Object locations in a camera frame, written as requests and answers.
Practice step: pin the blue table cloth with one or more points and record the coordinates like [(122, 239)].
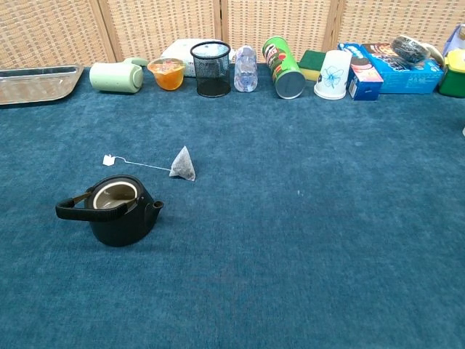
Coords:
[(276, 218)]

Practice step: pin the clear plastic water bottle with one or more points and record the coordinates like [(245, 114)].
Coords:
[(245, 71)]

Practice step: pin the large blue cookie box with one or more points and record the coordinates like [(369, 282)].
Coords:
[(407, 76)]

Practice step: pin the dark round wrapped package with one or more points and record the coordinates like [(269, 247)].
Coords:
[(410, 49)]

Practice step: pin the light green mug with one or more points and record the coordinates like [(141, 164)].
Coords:
[(112, 77)]

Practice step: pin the green container yellow lid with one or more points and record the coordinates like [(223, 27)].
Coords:
[(453, 74)]

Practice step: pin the beige object behind boxes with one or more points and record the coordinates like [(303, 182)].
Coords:
[(436, 52)]

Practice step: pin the black mesh pen holder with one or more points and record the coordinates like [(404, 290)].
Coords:
[(213, 78)]

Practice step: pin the orange jelly cup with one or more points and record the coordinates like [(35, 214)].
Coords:
[(168, 78)]

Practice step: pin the white paper cup blue flower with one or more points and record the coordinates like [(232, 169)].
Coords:
[(332, 78)]

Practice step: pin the wicker folding screen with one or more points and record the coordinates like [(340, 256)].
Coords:
[(163, 25)]

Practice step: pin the white soft package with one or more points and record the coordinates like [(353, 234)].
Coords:
[(178, 51)]

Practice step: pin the green yellow sponge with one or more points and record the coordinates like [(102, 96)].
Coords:
[(309, 65)]

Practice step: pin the green chips can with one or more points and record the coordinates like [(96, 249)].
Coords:
[(285, 69)]

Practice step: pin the silver metal tray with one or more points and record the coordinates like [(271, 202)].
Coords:
[(32, 85)]

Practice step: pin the pale purple bag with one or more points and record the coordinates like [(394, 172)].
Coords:
[(454, 40)]

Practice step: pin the small blue cookie box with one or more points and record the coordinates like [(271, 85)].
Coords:
[(363, 81)]

